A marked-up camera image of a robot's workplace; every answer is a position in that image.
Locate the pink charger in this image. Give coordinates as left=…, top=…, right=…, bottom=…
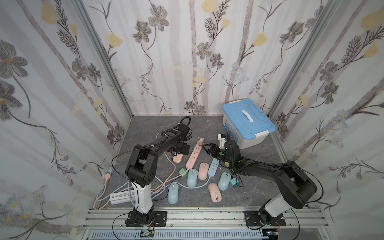
left=198, top=137, right=204, bottom=146

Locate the blue power strip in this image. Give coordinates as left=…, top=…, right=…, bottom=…
left=208, top=158, right=220, bottom=178

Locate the pink power strip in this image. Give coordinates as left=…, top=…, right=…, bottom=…
left=186, top=141, right=204, bottom=170

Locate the pink mouse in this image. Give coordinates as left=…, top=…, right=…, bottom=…
left=198, top=163, right=210, bottom=181
left=208, top=183, right=222, bottom=203
left=173, top=154, right=183, bottom=164

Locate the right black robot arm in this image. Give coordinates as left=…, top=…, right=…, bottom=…
left=203, top=135, right=318, bottom=226

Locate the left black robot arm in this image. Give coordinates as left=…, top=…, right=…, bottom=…
left=125, top=116, right=192, bottom=227

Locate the blue mouse right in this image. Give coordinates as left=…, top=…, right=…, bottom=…
left=218, top=172, right=232, bottom=191

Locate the blue mouse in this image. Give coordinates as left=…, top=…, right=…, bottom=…
left=218, top=172, right=232, bottom=191
left=167, top=183, right=179, bottom=205
left=187, top=169, right=198, bottom=188

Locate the blue mouse middle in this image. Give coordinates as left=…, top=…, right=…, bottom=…
left=187, top=169, right=198, bottom=188

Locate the pink mouse front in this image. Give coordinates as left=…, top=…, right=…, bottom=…
left=208, top=183, right=222, bottom=203

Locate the blue mouse front left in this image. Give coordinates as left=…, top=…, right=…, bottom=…
left=167, top=183, right=179, bottom=205

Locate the blue lid storage box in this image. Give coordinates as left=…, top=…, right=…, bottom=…
left=222, top=99, right=276, bottom=150

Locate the light green loose charger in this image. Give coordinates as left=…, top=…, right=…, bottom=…
left=179, top=168, right=188, bottom=178

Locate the white power strip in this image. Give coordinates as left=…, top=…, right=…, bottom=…
left=109, top=190, right=136, bottom=205

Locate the pink power strip cable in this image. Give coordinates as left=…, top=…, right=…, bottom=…
left=92, top=152, right=188, bottom=210

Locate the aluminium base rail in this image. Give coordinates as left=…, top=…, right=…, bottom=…
left=77, top=207, right=335, bottom=240

